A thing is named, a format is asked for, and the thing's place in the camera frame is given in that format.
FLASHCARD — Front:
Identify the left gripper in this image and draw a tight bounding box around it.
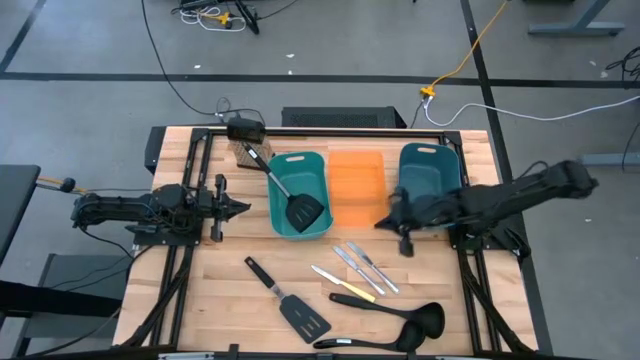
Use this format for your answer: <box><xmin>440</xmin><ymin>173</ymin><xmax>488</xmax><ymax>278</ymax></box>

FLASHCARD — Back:
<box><xmin>199</xmin><ymin>173</ymin><xmax>252</xmax><ymax>244</ymax></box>

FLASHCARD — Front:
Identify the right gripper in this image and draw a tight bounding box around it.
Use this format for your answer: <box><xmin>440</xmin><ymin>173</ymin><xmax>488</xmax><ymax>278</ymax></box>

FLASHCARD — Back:
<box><xmin>373</xmin><ymin>188</ymin><xmax>461</xmax><ymax>259</ymax></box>

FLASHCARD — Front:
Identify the silver table knife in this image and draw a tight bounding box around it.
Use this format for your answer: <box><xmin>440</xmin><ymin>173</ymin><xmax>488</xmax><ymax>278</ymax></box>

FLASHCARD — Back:
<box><xmin>345</xmin><ymin>241</ymin><xmax>401</xmax><ymax>295</ymax></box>
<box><xmin>332</xmin><ymin>245</ymin><xmax>387</xmax><ymax>297</ymax></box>

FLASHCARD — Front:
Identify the black slotted spatula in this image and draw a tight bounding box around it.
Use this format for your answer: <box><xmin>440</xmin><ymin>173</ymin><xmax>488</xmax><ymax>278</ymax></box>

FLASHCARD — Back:
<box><xmin>242</xmin><ymin>142</ymin><xmax>326</xmax><ymax>235</ymax></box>
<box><xmin>243</xmin><ymin>256</ymin><xmax>333</xmax><ymax>345</ymax></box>

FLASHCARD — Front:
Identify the yellow-handled table knife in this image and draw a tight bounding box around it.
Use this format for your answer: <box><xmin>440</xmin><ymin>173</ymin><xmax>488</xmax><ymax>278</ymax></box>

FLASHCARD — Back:
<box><xmin>310</xmin><ymin>264</ymin><xmax>377</xmax><ymax>304</ymax></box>

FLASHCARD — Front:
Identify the black plastic ladle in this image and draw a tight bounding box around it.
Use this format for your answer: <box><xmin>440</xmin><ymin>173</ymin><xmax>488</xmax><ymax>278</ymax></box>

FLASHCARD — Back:
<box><xmin>328</xmin><ymin>292</ymin><xmax>446</xmax><ymax>340</ymax></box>

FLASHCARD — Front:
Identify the black ladle white label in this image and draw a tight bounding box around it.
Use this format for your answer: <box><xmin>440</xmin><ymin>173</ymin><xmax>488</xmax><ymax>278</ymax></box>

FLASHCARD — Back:
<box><xmin>312</xmin><ymin>319</ymin><xmax>427</xmax><ymax>354</ymax></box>

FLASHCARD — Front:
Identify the orange translucent plastic bin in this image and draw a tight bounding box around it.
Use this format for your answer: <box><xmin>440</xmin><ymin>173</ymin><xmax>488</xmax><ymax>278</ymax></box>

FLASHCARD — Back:
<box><xmin>328</xmin><ymin>149</ymin><xmax>390</xmax><ymax>229</ymax></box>

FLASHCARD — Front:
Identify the dark teal plastic bin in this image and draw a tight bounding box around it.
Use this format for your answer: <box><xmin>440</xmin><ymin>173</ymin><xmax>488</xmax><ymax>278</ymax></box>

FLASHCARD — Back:
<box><xmin>398</xmin><ymin>142</ymin><xmax>464</xmax><ymax>229</ymax></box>

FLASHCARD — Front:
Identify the light teal plastic bin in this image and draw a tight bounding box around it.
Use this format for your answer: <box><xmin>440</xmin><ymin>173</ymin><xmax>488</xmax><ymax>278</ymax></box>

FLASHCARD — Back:
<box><xmin>267</xmin><ymin>151</ymin><xmax>335</xmax><ymax>241</ymax></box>

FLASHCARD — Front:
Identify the black perforated computer case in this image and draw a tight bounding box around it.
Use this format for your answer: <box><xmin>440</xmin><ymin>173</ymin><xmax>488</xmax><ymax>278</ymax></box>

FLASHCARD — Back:
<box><xmin>281</xmin><ymin>106</ymin><xmax>408</xmax><ymax>130</ymax></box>

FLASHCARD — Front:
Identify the black flat beam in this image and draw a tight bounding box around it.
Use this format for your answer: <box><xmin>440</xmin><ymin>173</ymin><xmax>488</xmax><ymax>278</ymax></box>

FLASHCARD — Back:
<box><xmin>0</xmin><ymin>279</ymin><xmax>124</xmax><ymax>319</ymax></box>

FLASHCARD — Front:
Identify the black side table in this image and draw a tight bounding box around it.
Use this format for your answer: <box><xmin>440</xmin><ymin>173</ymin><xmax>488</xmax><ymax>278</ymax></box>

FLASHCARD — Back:
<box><xmin>0</xmin><ymin>164</ymin><xmax>42</xmax><ymax>266</ymax></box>

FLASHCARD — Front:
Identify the grey desk foot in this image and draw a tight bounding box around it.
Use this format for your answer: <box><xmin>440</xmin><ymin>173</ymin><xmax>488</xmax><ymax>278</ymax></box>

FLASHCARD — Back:
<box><xmin>579</xmin><ymin>152</ymin><xmax>640</xmax><ymax>168</ymax></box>
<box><xmin>528</xmin><ymin>0</ymin><xmax>626</xmax><ymax>37</ymax></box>

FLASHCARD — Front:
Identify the metal box grater black handle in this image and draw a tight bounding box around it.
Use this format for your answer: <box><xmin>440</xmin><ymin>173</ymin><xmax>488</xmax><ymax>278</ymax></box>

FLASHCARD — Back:
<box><xmin>227</xmin><ymin>118</ymin><xmax>275</xmax><ymax>171</ymax></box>

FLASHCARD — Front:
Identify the black aluminium table frame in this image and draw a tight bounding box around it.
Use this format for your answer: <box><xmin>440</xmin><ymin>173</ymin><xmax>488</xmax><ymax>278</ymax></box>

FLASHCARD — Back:
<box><xmin>112</xmin><ymin>124</ymin><xmax>554</xmax><ymax>360</ymax></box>

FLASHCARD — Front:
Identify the yellow extension cable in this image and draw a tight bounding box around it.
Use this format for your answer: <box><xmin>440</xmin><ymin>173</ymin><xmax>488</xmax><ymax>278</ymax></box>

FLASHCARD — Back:
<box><xmin>419</xmin><ymin>0</ymin><xmax>511</xmax><ymax>99</ymax></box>

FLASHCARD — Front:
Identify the yellow cable black connector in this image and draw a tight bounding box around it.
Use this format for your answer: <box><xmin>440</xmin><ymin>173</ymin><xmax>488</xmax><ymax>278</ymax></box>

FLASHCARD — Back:
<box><xmin>37</xmin><ymin>175</ymin><xmax>89</xmax><ymax>195</ymax></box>

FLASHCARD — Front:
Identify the coiled white cable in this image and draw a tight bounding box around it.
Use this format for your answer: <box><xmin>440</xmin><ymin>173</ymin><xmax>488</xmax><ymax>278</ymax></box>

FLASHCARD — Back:
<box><xmin>178</xmin><ymin>5</ymin><xmax>248</xmax><ymax>34</ymax></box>

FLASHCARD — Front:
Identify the white floor cable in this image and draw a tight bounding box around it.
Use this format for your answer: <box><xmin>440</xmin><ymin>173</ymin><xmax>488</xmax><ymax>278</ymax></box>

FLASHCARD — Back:
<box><xmin>423</xmin><ymin>94</ymin><xmax>640</xmax><ymax>127</ymax></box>

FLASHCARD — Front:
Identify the black cable bundle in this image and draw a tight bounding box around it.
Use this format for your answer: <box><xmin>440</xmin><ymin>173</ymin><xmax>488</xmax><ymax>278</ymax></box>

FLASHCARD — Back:
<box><xmin>604</xmin><ymin>45</ymin><xmax>640</xmax><ymax>82</ymax></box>

